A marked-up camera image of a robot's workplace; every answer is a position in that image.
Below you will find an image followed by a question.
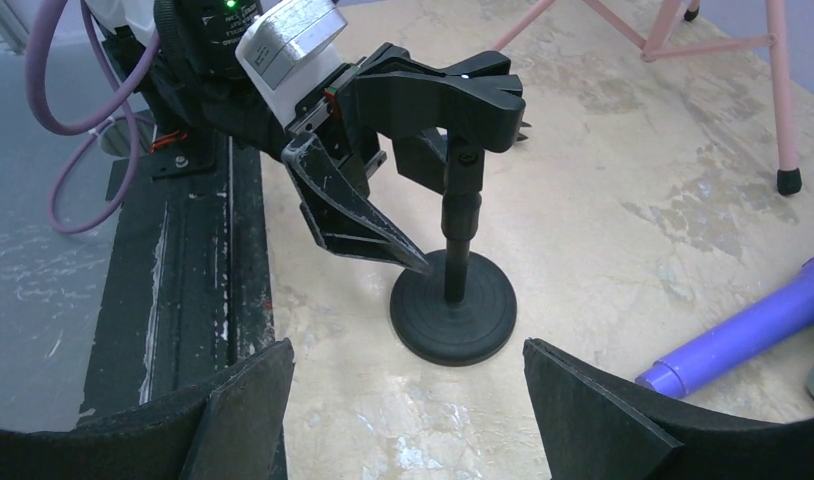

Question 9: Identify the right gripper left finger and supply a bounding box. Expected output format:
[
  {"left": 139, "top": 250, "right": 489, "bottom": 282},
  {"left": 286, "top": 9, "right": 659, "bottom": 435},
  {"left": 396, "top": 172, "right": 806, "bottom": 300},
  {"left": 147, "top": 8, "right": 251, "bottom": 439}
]
[{"left": 0, "top": 339, "right": 295, "bottom": 479}]

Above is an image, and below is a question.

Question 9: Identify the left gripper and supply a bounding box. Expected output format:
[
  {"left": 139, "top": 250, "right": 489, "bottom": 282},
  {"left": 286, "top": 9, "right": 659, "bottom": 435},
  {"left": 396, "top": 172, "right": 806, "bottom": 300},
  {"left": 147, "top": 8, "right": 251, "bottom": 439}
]
[{"left": 281, "top": 42, "right": 447, "bottom": 274}]

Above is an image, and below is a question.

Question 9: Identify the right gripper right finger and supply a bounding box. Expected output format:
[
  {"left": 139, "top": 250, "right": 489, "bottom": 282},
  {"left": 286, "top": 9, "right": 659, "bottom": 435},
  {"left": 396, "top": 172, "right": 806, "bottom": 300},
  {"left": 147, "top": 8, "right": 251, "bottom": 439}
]
[{"left": 523, "top": 339, "right": 814, "bottom": 479}]

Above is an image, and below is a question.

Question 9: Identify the black round-base mic stand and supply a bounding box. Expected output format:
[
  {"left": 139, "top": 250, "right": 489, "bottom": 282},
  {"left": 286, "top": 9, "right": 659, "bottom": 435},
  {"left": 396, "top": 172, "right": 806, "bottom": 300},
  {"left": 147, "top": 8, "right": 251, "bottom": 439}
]
[{"left": 357, "top": 51, "right": 526, "bottom": 367}]

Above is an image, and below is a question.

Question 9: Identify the purple microphone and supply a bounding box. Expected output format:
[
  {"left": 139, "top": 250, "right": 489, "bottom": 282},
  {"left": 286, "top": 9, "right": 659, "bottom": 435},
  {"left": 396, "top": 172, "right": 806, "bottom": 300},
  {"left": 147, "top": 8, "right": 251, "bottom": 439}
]
[{"left": 635, "top": 257, "right": 814, "bottom": 399}]

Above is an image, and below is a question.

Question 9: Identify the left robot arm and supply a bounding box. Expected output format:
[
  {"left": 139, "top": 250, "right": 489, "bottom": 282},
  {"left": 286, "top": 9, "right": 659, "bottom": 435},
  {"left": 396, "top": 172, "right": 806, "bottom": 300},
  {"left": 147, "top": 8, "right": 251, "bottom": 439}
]
[{"left": 113, "top": 1, "right": 441, "bottom": 274}]

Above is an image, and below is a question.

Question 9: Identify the pink music stand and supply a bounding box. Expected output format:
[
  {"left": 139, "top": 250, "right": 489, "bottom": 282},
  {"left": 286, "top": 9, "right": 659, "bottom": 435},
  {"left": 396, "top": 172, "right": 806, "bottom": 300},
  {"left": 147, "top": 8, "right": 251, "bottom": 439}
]
[{"left": 496, "top": 1, "right": 803, "bottom": 201}]

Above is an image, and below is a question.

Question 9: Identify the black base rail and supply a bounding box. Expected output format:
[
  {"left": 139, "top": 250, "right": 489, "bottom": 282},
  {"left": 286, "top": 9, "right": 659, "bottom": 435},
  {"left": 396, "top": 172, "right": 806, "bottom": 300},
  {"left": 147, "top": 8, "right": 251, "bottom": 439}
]
[{"left": 80, "top": 131, "right": 275, "bottom": 422}]

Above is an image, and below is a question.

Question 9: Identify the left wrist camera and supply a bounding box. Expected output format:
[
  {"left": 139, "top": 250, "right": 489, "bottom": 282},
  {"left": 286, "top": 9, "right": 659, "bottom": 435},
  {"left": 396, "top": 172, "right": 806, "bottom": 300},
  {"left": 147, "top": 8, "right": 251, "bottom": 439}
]
[{"left": 235, "top": 0, "right": 347, "bottom": 127}]

